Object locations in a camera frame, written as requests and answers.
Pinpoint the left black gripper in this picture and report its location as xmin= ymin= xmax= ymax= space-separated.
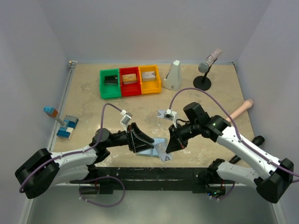
xmin=105 ymin=123 xmax=154 ymax=154

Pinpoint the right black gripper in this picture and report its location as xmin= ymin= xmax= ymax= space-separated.
xmin=166 ymin=120 xmax=200 ymax=153

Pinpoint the white credit card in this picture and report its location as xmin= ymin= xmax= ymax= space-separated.
xmin=157 ymin=110 xmax=166 ymax=118
xmin=154 ymin=142 xmax=172 ymax=162

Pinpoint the green card holder wallet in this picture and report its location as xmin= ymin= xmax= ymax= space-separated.
xmin=137 ymin=138 xmax=167 ymax=158

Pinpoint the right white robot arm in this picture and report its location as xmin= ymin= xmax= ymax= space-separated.
xmin=166 ymin=102 xmax=294 ymax=203

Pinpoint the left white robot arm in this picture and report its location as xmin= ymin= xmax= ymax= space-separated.
xmin=14 ymin=122 xmax=154 ymax=199

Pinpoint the tan card in bin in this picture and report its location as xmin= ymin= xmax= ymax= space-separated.
xmin=121 ymin=73 xmax=137 ymax=84

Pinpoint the silver card in bin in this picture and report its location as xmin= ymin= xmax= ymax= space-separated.
xmin=141 ymin=71 xmax=156 ymax=82

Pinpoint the black card in bin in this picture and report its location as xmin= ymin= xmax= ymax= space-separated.
xmin=104 ymin=75 xmax=118 ymax=86

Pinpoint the red plastic bin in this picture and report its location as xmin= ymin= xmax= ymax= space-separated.
xmin=119 ymin=67 xmax=142 ymax=97

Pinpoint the yellow plastic bin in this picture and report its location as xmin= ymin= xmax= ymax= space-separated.
xmin=138 ymin=65 xmax=162 ymax=95

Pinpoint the green plastic bin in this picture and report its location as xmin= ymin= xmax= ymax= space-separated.
xmin=99 ymin=68 xmax=121 ymax=99

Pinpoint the white metronome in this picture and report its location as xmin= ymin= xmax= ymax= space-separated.
xmin=162 ymin=60 xmax=181 ymax=91

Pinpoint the black microphone stand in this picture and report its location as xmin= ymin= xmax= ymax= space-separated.
xmin=193 ymin=58 xmax=212 ymax=91

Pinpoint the blue toy brick stack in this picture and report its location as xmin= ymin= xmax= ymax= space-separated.
xmin=57 ymin=115 xmax=79 ymax=140

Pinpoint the grey glitter microphone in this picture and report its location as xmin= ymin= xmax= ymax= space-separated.
xmin=198 ymin=49 xmax=222 ymax=73

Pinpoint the black microphone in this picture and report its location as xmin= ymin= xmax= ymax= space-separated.
xmin=229 ymin=135 xmax=265 ymax=164

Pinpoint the blue orange brick hammer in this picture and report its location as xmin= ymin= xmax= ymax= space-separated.
xmin=43 ymin=106 xmax=66 ymax=127

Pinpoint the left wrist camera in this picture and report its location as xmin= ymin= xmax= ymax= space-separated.
xmin=120 ymin=110 xmax=133 ymax=132

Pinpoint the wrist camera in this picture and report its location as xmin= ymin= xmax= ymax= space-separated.
xmin=164 ymin=109 xmax=178 ymax=128
xmin=120 ymin=110 xmax=133 ymax=132

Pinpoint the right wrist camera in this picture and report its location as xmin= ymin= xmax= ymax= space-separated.
xmin=164 ymin=109 xmax=178 ymax=128

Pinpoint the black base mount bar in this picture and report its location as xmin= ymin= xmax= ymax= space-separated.
xmin=71 ymin=166 xmax=233 ymax=194

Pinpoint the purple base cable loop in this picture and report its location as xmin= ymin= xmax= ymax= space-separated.
xmin=78 ymin=173 xmax=127 ymax=207

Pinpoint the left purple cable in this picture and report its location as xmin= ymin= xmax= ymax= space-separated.
xmin=19 ymin=103 xmax=123 ymax=193

